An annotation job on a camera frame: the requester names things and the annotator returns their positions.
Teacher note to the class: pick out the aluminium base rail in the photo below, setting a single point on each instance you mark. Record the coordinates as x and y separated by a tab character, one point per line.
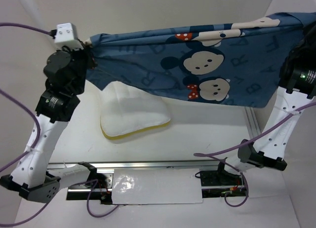
214	183

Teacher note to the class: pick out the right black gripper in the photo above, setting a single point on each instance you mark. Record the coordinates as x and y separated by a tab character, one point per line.
308	27

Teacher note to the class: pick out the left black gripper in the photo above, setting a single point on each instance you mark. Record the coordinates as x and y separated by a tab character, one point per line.
82	52

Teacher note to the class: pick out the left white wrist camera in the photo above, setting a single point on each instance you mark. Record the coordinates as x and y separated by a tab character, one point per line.
64	33

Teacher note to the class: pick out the aluminium side rail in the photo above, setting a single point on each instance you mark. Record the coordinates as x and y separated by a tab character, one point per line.
251	121

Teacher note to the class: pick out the blue cartoon print pillowcase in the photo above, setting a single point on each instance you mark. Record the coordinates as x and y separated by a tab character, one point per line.
240	64

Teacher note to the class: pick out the white cover plate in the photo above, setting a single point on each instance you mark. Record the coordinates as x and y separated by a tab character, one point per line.
156	186

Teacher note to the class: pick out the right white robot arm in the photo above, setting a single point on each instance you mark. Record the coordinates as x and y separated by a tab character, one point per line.
295	92

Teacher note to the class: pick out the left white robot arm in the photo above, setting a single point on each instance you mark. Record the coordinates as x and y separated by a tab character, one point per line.
31	178

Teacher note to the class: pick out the white pillow yellow edge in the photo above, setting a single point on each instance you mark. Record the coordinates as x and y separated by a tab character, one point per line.
126	110

